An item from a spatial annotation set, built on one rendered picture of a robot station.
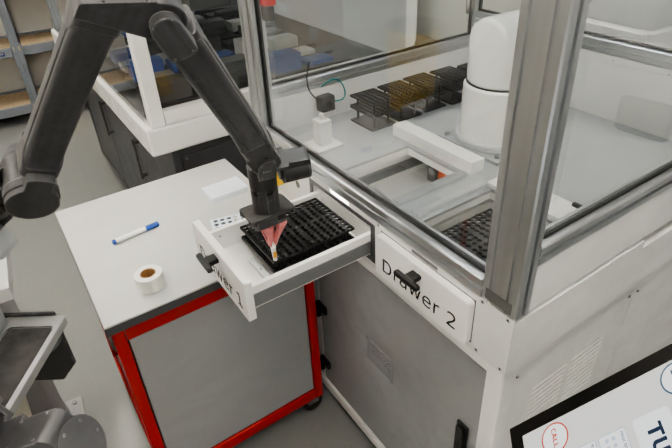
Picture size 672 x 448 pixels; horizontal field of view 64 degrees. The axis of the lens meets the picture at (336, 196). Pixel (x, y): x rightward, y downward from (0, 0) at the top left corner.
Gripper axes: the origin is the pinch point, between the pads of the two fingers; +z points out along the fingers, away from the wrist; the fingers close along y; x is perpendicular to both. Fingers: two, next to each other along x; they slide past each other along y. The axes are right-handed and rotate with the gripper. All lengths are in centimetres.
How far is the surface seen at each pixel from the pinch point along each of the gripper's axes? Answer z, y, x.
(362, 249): 9.2, -20.7, 5.0
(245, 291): 3.9, 10.3, 6.7
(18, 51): 43, 19, -377
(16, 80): 78, 26, -428
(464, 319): 6.4, -21.6, 37.5
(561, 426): -8, -7, 67
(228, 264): 1.9, 10.3, -1.1
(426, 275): 3.0, -21.6, 26.3
